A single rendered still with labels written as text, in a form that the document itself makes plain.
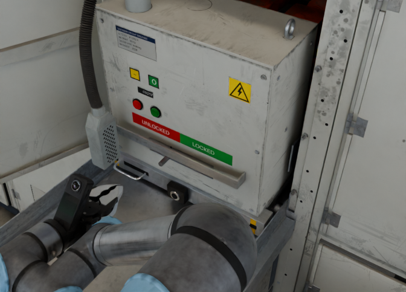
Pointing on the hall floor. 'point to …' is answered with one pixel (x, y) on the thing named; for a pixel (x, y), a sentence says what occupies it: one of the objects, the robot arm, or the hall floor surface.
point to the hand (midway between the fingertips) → (118, 185)
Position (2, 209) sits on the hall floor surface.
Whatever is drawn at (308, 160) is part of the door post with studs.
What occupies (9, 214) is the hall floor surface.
